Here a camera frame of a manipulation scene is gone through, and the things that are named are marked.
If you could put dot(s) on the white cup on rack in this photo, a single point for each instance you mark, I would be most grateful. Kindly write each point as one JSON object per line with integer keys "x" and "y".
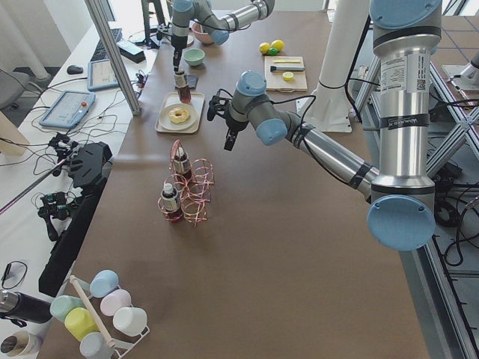
{"x": 130, "y": 320}

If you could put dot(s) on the green cup on rack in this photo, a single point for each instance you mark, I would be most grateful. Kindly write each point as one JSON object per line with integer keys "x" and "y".
{"x": 63, "y": 304}

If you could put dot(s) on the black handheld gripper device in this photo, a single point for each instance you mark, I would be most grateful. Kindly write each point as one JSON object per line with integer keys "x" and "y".
{"x": 55, "y": 205}

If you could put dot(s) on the yellow cup on rack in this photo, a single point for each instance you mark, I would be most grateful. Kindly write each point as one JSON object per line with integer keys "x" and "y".
{"x": 80, "y": 323}

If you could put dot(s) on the aluminium frame post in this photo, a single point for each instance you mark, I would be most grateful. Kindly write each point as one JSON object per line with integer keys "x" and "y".
{"x": 98, "y": 16}

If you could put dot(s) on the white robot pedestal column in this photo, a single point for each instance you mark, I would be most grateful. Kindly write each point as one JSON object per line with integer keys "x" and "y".
{"x": 329, "y": 112}

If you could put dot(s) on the tea bottle white cap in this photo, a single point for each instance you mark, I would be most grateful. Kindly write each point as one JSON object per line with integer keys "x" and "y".
{"x": 182, "y": 86}

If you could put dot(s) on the blue teach pendant near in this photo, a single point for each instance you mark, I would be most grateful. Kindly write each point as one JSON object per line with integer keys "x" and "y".
{"x": 68, "y": 110}

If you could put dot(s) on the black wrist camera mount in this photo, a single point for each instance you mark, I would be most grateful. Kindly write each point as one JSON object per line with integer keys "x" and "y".
{"x": 217, "y": 106}

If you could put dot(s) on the wooden cutting board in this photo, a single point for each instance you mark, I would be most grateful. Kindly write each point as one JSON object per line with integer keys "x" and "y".
{"x": 275, "y": 82}

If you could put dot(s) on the black computer mouse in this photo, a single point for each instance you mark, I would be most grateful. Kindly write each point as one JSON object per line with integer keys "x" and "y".
{"x": 74, "y": 70}

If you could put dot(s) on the black thermos bottle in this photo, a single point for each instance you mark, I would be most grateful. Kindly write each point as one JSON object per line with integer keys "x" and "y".
{"x": 19, "y": 308}

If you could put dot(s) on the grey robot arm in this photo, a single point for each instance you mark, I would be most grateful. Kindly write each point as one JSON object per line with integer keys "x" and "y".
{"x": 218, "y": 28}

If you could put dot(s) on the blue teach pendant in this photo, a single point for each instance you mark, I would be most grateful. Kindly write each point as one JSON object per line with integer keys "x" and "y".
{"x": 101, "y": 76}
{"x": 68, "y": 110}

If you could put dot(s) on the pink bowl with ice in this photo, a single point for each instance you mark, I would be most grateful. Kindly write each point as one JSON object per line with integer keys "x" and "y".
{"x": 201, "y": 35}

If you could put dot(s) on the grey office chair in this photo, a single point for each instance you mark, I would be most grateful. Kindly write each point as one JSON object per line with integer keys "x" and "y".
{"x": 13, "y": 85}

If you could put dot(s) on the half lemon slice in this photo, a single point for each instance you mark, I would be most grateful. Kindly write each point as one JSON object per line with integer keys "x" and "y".
{"x": 288, "y": 76}

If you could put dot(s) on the tea bottle front left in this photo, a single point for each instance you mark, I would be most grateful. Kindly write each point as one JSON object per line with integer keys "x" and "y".
{"x": 181, "y": 164}

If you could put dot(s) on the green bowl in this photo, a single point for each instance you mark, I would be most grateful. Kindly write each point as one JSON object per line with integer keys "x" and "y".
{"x": 194, "y": 57}

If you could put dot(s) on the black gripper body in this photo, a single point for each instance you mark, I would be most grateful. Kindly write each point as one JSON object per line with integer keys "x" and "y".
{"x": 234, "y": 125}
{"x": 178, "y": 43}

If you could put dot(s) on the grey folded cloth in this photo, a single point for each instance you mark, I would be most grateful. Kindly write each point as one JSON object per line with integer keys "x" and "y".
{"x": 192, "y": 81}

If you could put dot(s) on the cream bunny tray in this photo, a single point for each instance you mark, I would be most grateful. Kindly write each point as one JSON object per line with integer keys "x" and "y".
{"x": 197, "y": 101}

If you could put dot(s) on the steel muddler black tip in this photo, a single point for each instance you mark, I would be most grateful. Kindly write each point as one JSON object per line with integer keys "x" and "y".
{"x": 277, "y": 69}

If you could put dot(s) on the white wire cup rack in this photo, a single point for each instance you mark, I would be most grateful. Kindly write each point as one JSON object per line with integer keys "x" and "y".
{"x": 120, "y": 342}

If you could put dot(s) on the tea bottle front right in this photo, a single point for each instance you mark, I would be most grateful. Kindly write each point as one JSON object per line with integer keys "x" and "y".
{"x": 171, "y": 202}

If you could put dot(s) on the yellow lemon near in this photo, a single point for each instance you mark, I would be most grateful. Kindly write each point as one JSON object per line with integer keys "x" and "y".
{"x": 264, "y": 48}

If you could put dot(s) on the yellow lemon far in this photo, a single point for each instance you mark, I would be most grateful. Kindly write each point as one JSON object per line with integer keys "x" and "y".
{"x": 278, "y": 45}

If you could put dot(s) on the paper cup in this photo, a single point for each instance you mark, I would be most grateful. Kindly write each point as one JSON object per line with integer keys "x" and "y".
{"x": 21, "y": 343}

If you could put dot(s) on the white round plate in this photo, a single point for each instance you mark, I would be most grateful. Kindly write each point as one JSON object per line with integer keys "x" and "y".
{"x": 167, "y": 124}

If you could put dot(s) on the glazed donut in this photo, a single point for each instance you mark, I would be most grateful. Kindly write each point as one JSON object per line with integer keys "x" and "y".
{"x": 178, "y": 115}

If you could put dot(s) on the blue teach pendant far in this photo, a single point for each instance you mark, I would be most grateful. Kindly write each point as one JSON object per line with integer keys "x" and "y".
{"x": 101, "y": 76}

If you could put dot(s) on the yellow lemon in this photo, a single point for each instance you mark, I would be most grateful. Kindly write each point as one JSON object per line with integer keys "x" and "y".
{"x": 278, "y": 45}
{"x": 264, "y": 48}

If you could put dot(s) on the copper wire bottle rack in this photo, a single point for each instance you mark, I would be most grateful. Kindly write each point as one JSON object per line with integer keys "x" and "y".
{"x": 194, "y": 193}

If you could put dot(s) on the pink cup on rack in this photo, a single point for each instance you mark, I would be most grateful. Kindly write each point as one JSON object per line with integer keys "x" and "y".
{"x": 114, "y": 301}

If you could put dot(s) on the blue cup on rack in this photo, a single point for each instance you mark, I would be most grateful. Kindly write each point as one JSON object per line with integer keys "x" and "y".
{"x": 104, "y": 282}

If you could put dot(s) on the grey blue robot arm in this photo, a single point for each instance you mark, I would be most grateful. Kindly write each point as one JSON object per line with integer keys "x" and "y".
{"x": 401, "y": 194}

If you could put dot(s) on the green lime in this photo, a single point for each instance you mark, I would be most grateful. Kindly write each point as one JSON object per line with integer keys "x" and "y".
{"x": 272, "y": 51}

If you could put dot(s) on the grey cup on rack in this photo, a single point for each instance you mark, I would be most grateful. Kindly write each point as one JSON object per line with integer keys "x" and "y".
{"x": 93, "y": 346}

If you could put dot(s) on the black camera arm mount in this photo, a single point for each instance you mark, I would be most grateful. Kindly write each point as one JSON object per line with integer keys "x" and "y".
{"x": 68, "y": 223}

